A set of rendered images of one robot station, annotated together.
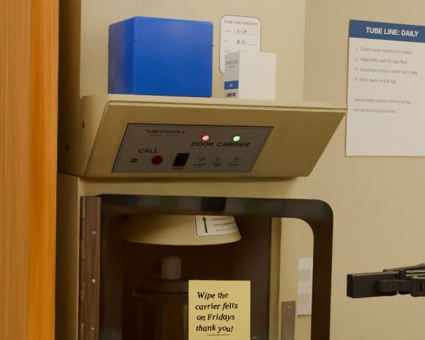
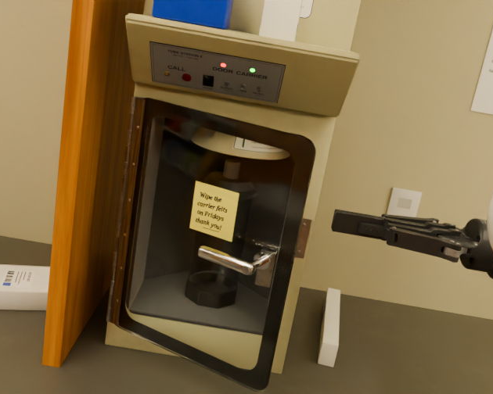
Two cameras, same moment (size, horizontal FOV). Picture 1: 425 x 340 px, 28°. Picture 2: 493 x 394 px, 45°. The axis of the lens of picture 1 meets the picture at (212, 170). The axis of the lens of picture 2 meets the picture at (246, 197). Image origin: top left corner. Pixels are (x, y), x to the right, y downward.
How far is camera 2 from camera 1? 0.48 m
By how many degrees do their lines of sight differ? 27
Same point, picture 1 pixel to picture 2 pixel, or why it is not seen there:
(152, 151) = (179, 69)
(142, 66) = not seen: outside the picture
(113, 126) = (138, 41)
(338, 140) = (466, 95)
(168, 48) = not seen: outside the picture
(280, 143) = (297, 81)
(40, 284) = (68, 155)
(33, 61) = not seen: outside the picture
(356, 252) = (462, 196)
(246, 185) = (281, 114)
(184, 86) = (198, 15)
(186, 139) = (206, 63)
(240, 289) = (231, 198)
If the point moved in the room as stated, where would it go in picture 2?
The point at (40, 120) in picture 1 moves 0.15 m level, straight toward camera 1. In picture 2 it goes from (77, 27) to (9, 22)
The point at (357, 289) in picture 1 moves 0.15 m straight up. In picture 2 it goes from (338, 224) to (361, 123)
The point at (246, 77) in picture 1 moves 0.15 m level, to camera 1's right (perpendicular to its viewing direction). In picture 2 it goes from (269, 16) to (374, 34)
